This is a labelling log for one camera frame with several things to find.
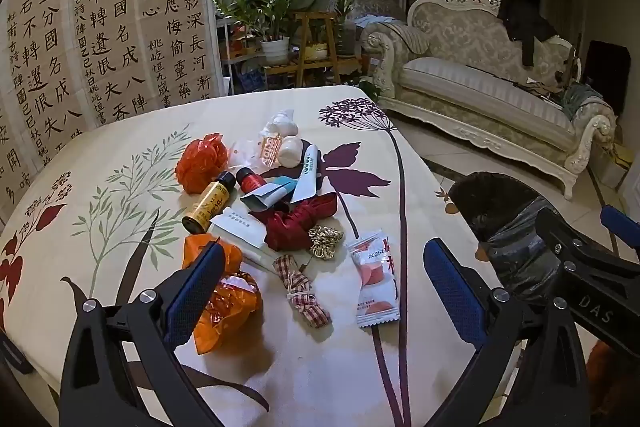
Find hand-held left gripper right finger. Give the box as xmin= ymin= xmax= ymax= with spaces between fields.
xmin=422 ymin=238 xmax=591 ymax=427

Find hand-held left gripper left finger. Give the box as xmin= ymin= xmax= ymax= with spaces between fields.
xmin=59 ymin=239 xmax=228 ymax=427

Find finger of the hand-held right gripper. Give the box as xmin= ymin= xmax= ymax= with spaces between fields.
xmin=600 ymin=206 xmax=640 ymax=253
xmin=535 ymin=206 xmax=640 ymax=290

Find orange printed foil wrapper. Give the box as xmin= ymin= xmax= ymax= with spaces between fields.
xmin=195 ymin=271 xmax=264 ymax=355

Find orange-red plastic bag ball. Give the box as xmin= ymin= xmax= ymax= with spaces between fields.
xmin=182 ymin=234 xmax=244 ymax=280
xmin=175 ymin=133 xmax=230 ymax=194

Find bin with black liner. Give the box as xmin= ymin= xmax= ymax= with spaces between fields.
xmin=446 ymin=171 xmax=576 ymax=308

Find white paper card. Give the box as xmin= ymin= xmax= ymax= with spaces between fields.
xmin=209 ymin=207 xmax=268 ymax=250

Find white snack packet pink discs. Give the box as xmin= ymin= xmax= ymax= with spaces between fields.
xmin=346 ymin=228 xmax=402 ymax=329

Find brown bottle yellow label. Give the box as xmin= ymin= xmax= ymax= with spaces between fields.
xmin=181 ymin=172 xmax=237 ymax=235

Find red checked ribbon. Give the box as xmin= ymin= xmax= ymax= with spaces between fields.
xmin=272 ymin=254 xmax=333 ymax=330

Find teal grey wrapper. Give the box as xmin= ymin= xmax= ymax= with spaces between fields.
xmin=240 ymin=174 xmax=301 ymax=211

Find dark red cloth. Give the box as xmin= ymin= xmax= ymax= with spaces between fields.
xmin=263 ymin=193 xmax=338 ymax=253

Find red bottle black cap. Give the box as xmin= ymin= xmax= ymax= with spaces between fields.
xmin=235 ymin=167 xmax=266 ymax=198

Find gold chain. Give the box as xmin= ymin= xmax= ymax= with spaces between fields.
xmin=307 ymin=224 xmax=346 ymax=260

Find white squeeze tube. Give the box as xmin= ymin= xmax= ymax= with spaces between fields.
xmin=290 ymin=144 xmax=321 ymax=202

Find clear packet orange print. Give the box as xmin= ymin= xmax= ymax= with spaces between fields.
xmin=227 ymin=132 xmax=286 ymax=172

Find small white plastic bottle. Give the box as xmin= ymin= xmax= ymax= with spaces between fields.
xmin=277 ymin=136 xmax=306 ymax=168

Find white tissue wad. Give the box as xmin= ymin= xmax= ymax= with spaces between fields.
xmin=263 ymin=109 xmax=299 ymax=138

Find teal blanket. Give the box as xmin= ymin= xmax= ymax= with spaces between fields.
xmin=560 ymin=84 xmax=606 ymax=122

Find dark cabinet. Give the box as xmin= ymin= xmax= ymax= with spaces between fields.
xmin=582 ymin=39 xmax=632 ymax=118

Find cream floral tablecloth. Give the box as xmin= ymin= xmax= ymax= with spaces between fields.
xmin=0 ymin=86 xmax=506 ymax=427

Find cream ornate sofa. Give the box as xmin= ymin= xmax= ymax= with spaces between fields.
xmin=361 ymin=0 xmax=618 ymax=200

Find black jacket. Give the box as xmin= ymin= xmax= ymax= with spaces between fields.
xmin=497 ymin=0 xmax=558 ymax=68

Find small leafy floor plant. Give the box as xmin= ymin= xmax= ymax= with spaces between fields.
xmin=350 ymin=74 xmax=383 ymax=100

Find green plant in white pot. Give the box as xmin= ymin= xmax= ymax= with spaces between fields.
xmin=212 ymin=0 xmax=321 ymax=65

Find wooden plant stand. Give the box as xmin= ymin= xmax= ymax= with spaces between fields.
xmin=262 ymin=11 xmax=363 ymax=90

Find tall green plant dark pot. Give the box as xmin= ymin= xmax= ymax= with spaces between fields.
xmin=324 ymin=0 xmax=373 ymax=58

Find cream ornate armchair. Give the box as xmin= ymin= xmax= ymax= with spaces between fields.
xmin=350 ymin=0 xmax=408 ymax=38

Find white wire rack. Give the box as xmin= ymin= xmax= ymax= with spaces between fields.
xmin=215 ymin=14 xmax=266 ymax=96

